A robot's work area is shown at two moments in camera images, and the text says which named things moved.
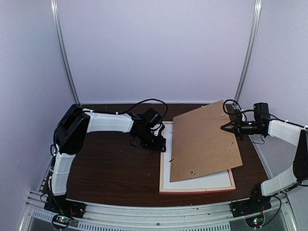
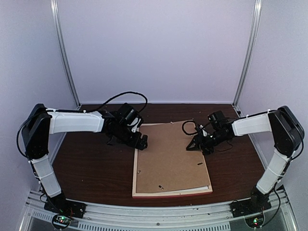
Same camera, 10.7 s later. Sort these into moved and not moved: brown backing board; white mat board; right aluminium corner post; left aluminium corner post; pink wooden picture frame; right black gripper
Moved: pink wooden picture frame; right black gripper; white mat board; brown backing board
Not moved: right aluminium corner post; left aluminium corner post
